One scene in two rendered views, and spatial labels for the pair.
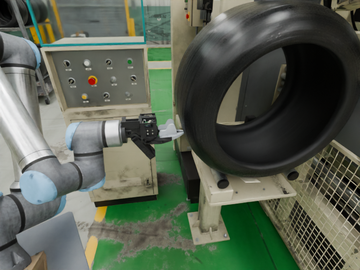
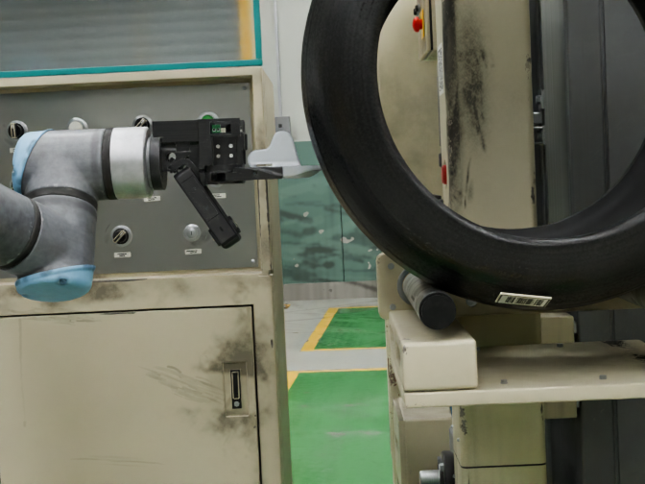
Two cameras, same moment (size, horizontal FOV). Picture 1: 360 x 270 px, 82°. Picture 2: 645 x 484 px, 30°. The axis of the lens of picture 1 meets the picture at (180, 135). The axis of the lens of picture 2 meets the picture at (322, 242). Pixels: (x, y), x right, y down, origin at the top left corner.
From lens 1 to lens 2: 0.99 m
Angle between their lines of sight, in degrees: 30
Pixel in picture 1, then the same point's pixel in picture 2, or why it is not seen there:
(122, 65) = not seen: hidden behind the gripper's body
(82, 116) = (31, 303)
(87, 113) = not seen: hidden behind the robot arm
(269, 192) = (619, 380)
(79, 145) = (44, 170)
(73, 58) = (39, 114)
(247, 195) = (538, 384)
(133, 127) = (182, 137)
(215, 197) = (417, 363)
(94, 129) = (85, 136)
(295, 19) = not seen: outside the picture
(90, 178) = (59, 241)
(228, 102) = (501, 173)
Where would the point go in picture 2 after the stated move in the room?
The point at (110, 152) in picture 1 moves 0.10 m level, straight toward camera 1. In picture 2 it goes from (107, 462) to (109, 474)
